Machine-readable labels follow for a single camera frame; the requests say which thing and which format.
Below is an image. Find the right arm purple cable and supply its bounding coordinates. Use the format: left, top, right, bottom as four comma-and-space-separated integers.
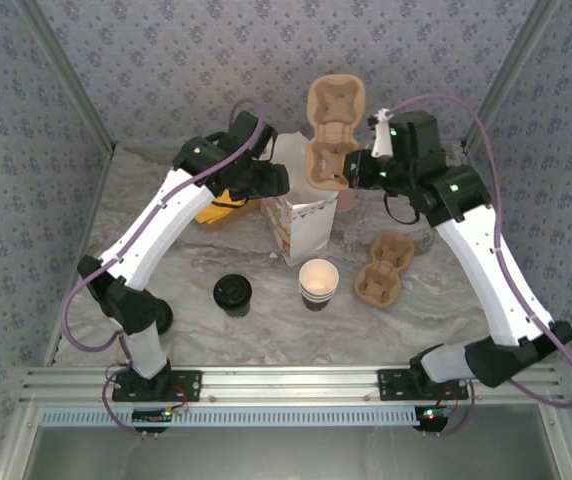
388, 93, 572, 437

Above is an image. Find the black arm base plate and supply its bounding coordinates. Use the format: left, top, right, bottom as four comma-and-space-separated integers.
377, 368, 470, 401
111, 369, 203, 402

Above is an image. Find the aluminium frame leg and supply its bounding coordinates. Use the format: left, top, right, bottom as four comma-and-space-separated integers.
538, 404, 572, 480
0, 404, 42, 480

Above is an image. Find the white paper takeout bag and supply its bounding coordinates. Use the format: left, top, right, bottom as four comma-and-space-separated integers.
260, 132, 340, 267

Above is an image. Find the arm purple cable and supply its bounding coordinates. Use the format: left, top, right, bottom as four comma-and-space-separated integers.
388, 93, 572, 437
61, 97, 267, 437

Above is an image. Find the stack of paper cups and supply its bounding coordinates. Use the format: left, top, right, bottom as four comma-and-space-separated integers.
298, 258, 341, 313

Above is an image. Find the slotted blue-white cable duct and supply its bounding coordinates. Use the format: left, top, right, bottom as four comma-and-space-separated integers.
38, 405, 423, 428

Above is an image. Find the right gripper thin black cable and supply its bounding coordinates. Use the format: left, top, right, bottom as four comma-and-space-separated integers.
384, 192, 422, 226

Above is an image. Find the brown cardboard cup carrier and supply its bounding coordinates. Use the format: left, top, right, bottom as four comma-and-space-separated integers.
354, 230, 416, 310
304, 73, 367, 192

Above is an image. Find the aluminium frame post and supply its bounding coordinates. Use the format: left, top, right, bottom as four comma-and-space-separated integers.
15, 0, 117, 154
459, 0, 563, 154

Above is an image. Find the black plastic cup lid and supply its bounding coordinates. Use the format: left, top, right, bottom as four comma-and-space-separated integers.
213, 273, 253, 307

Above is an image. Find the grey metal shelf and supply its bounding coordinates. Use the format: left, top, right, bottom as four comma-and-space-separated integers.
30, 424, 557, 480

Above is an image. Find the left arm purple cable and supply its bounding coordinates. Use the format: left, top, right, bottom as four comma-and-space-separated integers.
61, 97, 267, 437

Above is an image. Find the black paper coffee cup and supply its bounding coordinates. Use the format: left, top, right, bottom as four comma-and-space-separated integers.
219, 297, 253, 319

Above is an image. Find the aluminium mounting rail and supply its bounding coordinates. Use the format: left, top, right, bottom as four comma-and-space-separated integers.
19, 363, 566, 407

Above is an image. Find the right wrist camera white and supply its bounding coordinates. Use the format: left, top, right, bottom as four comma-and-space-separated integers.
368, 110, 398, 159

